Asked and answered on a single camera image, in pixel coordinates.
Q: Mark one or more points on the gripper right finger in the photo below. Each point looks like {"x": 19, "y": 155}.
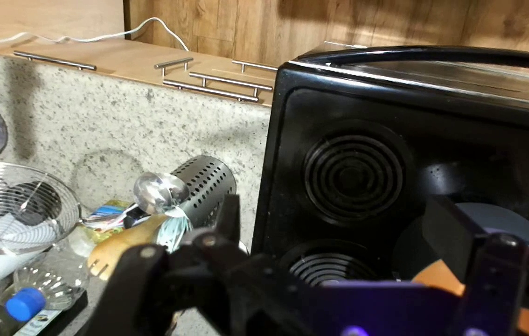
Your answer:
{"x": 493, "y": 280}

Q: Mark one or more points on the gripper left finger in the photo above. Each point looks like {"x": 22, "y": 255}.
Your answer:
{"x": 190, "y": 284}

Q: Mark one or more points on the orange pot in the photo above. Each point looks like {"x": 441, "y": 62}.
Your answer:
{"x": 437, "y": 279}

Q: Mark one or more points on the grey round lid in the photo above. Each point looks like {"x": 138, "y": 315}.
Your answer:
{"x": 502, "y": 217}

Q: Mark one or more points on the black ringed stove burner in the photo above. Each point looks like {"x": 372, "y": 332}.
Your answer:
{"x": 327, "y": 268}
{"x": 353, "y": 175}

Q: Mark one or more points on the black stove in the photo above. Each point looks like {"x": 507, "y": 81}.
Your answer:
{"x": 367, "y": 102}

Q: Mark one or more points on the wooden fork spatula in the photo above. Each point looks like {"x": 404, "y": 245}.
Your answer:
{"x": 122, "y": 245}

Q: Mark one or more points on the silver ladle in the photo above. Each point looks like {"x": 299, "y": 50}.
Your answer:
{"x": 159, "y": 190}

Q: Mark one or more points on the perforated metal utensil holder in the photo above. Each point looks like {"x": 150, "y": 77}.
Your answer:
{"x": 208, "y": 184}

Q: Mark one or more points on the colourful packet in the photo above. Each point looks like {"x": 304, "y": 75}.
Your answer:
{"x": 106, "y": 217}

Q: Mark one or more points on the clear bottle with blue cap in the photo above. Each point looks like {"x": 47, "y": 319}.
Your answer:
{"x": 31, "y": 298}

